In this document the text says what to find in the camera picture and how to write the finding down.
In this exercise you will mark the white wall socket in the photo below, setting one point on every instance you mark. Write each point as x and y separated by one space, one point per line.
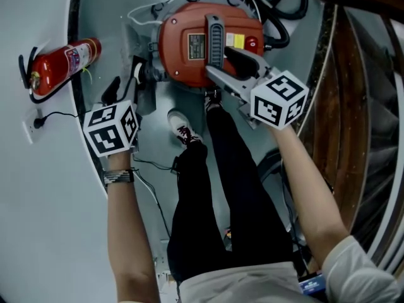
30 128

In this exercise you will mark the person's right forearm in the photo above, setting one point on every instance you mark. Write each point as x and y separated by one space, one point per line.
306 188

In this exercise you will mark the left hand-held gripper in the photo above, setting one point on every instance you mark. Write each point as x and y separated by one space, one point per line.
107 134

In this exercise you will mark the person's white shirt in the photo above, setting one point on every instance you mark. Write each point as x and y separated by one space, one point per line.
252 286

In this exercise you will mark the black device with lit screen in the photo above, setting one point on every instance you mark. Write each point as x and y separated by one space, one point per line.
312 285

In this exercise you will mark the yellow plastic tie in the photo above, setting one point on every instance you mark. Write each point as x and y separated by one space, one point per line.
87 74

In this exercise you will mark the person's black trousers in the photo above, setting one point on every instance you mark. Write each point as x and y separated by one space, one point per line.
217 194

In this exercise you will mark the person's white shoe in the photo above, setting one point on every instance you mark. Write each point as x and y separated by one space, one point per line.
213 103
183 128

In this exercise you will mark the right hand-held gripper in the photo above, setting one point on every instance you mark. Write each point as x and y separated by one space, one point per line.
277 103

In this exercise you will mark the red vacuum cleaner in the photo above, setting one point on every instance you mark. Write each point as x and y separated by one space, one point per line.
183 58

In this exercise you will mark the brown wooden staircase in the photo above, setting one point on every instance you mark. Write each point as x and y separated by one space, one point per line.
347 115

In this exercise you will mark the person's white left shoe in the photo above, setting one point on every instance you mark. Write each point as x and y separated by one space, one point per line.
183 128

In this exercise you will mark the person's white right shoe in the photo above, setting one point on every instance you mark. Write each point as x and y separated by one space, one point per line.
213 103

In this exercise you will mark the grey striped wristwatch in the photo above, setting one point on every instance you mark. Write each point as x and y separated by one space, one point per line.
118 177

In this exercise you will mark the person's left forearm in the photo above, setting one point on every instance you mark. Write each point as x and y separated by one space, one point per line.
126 232

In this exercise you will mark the red fire extinguisher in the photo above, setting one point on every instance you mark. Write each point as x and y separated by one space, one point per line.
60 65

